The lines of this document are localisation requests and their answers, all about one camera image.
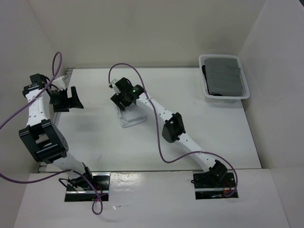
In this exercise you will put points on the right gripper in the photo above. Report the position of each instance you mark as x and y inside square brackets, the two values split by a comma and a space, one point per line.
[116, 99]

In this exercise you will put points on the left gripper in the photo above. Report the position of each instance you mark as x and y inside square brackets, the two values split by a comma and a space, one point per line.
[73, 102]

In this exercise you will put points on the white skirt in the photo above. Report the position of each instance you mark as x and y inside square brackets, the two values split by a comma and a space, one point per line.
[131, 116]

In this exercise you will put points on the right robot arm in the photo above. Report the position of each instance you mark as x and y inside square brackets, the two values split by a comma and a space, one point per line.
[171, 128]

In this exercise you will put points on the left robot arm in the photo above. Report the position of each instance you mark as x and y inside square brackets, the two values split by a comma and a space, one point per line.
[37, 96]

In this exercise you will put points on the black skirt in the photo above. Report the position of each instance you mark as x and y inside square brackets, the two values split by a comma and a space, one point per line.
[204, 78]

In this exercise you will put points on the grey skirt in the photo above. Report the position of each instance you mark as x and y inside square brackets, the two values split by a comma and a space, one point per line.
[223, 77]

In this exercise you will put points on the white plastic basket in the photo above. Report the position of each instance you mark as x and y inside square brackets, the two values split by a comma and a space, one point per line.
[245, 92]

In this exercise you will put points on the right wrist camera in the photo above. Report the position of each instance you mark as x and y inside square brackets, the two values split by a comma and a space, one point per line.
[114, 87]

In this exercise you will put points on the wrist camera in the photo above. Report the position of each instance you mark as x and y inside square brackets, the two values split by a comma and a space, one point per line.
[114, 87]
[60, 83]

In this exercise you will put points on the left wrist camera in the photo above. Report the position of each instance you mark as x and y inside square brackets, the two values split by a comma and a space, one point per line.
[60, 83]

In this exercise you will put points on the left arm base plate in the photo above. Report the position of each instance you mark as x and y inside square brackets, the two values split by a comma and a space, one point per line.
[101, 184]

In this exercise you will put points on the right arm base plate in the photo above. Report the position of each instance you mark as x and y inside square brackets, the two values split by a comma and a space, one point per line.
[205, 189]

